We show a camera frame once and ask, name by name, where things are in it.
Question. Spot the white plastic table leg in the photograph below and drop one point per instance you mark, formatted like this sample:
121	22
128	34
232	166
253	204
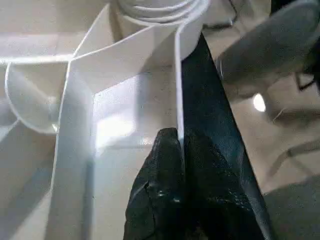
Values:
155	8

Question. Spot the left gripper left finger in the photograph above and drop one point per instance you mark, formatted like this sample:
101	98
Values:
160	195

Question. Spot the white plastic table top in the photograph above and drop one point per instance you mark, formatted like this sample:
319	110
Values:
87	100

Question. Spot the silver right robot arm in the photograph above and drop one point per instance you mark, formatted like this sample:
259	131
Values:
270	50

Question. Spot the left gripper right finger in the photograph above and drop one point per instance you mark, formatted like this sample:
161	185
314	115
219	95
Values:
215	200

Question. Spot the black work mat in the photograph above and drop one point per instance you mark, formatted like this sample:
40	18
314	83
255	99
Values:
212	112

